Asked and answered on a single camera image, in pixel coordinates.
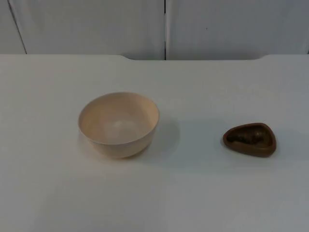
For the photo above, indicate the coffee beans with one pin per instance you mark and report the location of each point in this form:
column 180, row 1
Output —
column 246, row 137

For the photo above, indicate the dark brown wooden cup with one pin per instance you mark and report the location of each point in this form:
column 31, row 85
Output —
column 251, row 151

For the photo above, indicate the pale wooden bowl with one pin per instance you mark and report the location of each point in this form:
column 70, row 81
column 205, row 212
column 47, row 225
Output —
column 140, row 130

